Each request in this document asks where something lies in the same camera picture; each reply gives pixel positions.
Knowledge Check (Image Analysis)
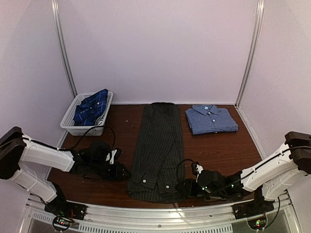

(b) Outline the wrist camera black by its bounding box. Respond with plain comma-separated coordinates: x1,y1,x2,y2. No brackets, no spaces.
190,162,228,192
84,140,122,165

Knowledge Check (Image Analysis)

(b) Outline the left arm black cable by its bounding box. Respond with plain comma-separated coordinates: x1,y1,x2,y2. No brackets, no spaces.
58,125,117,153

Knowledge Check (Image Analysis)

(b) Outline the left round controller board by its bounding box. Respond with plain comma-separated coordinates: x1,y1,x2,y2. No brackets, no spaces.
52,216,74,232

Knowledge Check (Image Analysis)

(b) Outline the black pinstriped long sleeve shirt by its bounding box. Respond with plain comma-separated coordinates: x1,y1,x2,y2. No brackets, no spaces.
126,102,185,203

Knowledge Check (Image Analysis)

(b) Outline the aluminium front rail base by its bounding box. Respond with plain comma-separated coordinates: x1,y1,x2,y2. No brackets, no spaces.
17,191,302,233

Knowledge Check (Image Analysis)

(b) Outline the dark blue plaid shirt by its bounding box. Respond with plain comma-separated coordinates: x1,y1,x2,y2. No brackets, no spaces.
73,89,108,126

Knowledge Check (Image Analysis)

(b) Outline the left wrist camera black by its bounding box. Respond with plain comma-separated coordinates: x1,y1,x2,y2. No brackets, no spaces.
84,140,122,165

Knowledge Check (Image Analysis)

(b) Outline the round controller board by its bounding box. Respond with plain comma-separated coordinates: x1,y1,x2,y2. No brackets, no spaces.
52,216,74,232
247,216,267,231

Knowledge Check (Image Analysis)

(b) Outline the right round controller board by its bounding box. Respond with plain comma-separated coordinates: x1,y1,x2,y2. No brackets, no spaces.
247,216,267,231

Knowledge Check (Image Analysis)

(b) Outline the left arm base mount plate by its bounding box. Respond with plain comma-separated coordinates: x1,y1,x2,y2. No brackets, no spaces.
44,201,86,220

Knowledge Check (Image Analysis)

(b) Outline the left aluminium frame post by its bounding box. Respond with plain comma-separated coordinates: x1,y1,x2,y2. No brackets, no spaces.
51,0,77,98

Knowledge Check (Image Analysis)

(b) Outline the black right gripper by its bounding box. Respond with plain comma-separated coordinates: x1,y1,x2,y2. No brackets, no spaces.
175,179,225,200

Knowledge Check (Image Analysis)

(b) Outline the right aluminium frame post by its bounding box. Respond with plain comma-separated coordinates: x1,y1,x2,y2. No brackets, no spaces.
235,0,265,108

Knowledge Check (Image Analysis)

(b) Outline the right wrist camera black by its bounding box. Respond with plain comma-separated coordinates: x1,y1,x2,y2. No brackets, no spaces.
190,162,228,192

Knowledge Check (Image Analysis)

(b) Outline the light blue checked folded shirt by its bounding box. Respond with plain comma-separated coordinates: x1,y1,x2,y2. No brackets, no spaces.
185,105,239,135

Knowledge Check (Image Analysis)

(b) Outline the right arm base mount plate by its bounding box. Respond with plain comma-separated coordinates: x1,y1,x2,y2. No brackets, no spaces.
232,200,274,219

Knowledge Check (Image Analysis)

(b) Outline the aluminium frame post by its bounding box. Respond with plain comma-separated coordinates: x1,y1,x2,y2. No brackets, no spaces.
51,0,77,98
235,0,265,108

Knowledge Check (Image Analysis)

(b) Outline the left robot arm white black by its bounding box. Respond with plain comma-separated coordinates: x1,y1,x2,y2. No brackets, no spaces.
0,126,131,216

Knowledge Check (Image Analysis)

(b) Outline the white plastic laundry basket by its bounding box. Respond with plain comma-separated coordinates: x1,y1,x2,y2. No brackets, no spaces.
60,91,114,136

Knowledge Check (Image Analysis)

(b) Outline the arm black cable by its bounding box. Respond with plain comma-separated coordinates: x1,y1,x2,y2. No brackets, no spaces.
58,125,117,153
175,158,197,187

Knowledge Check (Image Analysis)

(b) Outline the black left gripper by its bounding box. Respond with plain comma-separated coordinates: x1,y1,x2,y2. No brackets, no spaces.
89,160,131,182

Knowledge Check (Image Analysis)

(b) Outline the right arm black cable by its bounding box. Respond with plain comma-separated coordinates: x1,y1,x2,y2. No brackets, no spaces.
175,158,197,187

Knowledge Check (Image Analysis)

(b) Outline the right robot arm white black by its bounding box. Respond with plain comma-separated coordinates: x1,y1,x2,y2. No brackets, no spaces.
176,132,311,215

